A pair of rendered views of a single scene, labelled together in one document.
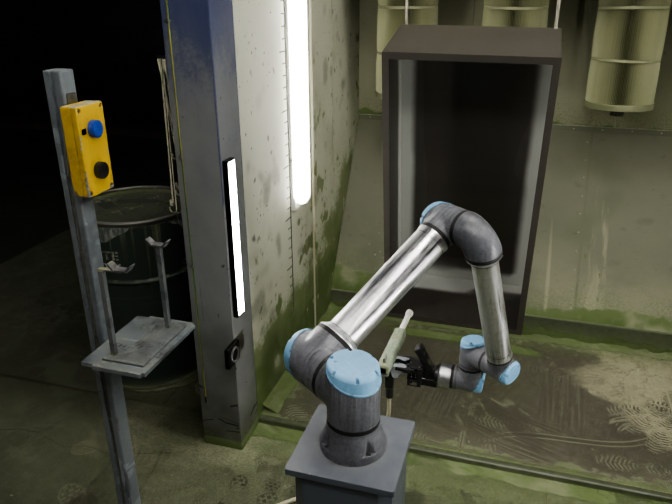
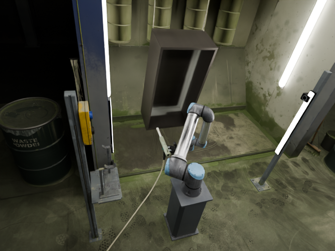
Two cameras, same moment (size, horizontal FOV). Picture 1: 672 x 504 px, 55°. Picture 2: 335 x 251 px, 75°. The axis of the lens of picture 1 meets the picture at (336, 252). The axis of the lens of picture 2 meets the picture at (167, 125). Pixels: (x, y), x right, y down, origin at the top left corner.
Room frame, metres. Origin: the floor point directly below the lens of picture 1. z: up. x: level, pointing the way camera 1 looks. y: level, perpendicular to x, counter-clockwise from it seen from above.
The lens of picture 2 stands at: (0.71, 0.99, 2.29)
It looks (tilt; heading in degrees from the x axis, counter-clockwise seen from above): 38 degrees down; 320
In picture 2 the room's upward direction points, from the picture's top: 8 degrees clockwise
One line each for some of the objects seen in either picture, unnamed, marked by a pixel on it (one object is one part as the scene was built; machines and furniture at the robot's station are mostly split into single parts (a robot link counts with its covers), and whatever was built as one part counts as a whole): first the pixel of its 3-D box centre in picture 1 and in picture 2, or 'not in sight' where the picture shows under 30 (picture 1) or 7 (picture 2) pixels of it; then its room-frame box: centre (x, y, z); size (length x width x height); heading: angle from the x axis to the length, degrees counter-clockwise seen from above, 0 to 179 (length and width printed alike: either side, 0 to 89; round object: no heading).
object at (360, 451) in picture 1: (353, 429); (192, 185); (1.48, -0.05, 0.69); 0.19 x 0.19 x 0.10
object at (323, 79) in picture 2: not in sight; (287, 139); (1.35, -1.32, 0.82); 0.05 x 0.05 x 1.64; 73
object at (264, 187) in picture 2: not in sight; (260, 184); (1.35, -1.32, 0.01); 0.20 x 0.20 x 0.01; 73
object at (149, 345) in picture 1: (140, 298); (106, 170); (1.80, 0.61, 0.95); 0.26 x 0.15 x 0.32; 163
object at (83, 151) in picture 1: (87, 148); (85, 123); (1.82, 0.71, 1.42); 0.12 x 0.06 x 0.26; 163
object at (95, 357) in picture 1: (141, 344); (105, 184); (1.80, 0.63, 0.78); 0.31 x 0.23 x 0.01; 163
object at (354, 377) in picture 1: (351, 387); (194, 175); (1.49, -0.04, 0.83); 0.17 x 0.15 x 0.18; 36
